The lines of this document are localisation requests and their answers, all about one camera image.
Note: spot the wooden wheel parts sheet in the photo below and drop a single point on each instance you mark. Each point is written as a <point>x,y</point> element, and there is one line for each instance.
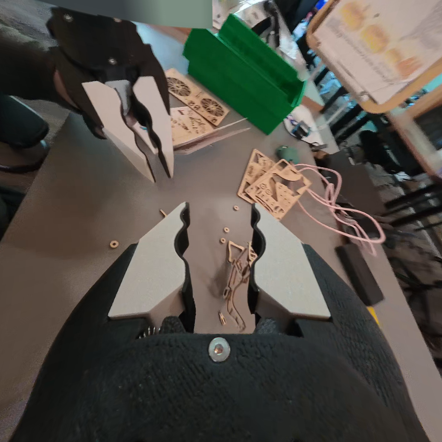
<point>203,103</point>

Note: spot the paper instruction booklet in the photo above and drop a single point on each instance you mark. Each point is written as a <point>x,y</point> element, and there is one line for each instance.
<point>186,129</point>

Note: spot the wooden model assembly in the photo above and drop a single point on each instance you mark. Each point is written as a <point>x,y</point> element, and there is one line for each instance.
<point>238,268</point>

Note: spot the grey-green round object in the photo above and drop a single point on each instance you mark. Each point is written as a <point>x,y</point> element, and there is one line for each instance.
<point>288,153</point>

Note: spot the green plastic bin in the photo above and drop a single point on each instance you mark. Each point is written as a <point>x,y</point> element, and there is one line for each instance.
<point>241,76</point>

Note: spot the small wooden peg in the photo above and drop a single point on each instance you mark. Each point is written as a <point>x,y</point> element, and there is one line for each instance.
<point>222,317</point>

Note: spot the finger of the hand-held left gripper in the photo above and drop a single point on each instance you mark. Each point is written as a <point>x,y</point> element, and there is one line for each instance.
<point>155,114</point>
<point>110,117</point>

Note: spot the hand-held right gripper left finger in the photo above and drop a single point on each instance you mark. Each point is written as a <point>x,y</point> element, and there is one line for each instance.
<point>152,269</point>

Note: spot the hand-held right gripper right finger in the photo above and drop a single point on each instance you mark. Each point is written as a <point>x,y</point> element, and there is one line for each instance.
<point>290,276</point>

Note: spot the black rectangular bar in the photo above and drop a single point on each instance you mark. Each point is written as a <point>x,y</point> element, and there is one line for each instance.
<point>359,272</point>

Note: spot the black office chair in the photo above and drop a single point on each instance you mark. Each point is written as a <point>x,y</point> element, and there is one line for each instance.
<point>17,124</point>

